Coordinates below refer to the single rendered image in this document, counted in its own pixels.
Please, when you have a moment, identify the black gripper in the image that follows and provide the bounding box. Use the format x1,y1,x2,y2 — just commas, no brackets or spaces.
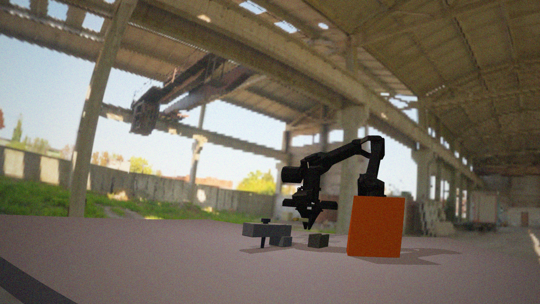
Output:
282,183,338,230

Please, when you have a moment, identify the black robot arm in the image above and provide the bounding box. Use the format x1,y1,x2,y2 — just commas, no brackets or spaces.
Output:
281,135,386,205

